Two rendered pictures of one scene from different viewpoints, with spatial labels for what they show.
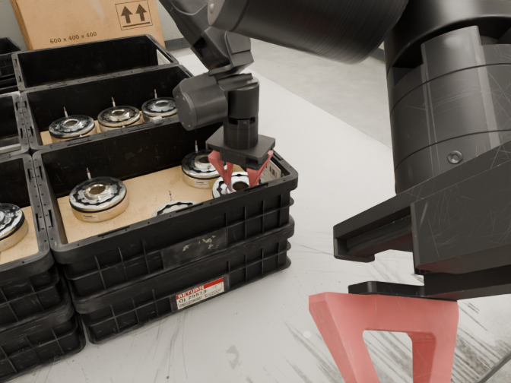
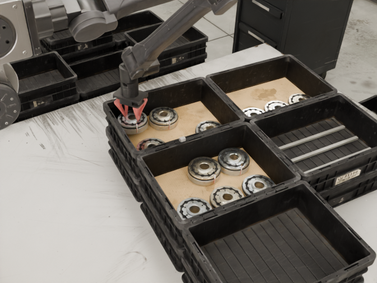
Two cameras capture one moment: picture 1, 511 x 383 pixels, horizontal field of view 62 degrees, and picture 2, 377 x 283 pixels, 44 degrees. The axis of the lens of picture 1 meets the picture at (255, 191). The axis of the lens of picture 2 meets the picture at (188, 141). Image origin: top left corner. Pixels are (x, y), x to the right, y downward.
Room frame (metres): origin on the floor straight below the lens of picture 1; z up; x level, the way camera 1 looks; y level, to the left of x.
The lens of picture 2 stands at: (1.90, 0.19, 1.88)
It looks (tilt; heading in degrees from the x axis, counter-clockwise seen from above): 40 degrees down; 179
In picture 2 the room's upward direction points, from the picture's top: 2 degrees clockwise
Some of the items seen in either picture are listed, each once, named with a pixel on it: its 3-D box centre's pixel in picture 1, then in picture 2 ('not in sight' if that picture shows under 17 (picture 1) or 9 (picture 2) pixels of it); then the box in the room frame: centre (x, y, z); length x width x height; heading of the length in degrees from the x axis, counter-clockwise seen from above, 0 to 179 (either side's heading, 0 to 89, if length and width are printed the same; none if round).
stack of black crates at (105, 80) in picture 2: not in sight; (106, 95); (-0.32, -0.24, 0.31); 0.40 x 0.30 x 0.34; 124
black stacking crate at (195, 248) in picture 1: (166, 191); (172, 126); (0.63, 0.17, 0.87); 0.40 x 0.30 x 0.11; 118
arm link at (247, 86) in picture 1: (237, 96); (130, 72); (0.61, 0.03, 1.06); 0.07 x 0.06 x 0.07; 124
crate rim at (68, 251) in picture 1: (162, 169); (173, 113); (0.63, 0.17, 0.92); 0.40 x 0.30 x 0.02; 118
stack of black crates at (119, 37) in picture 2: not in sight; (134, 48); (-0.87, -0.12, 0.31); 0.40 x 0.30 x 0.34; 124
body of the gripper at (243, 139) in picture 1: (240, 131); (129, 88); (0.62, 0.02, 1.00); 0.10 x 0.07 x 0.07; 66
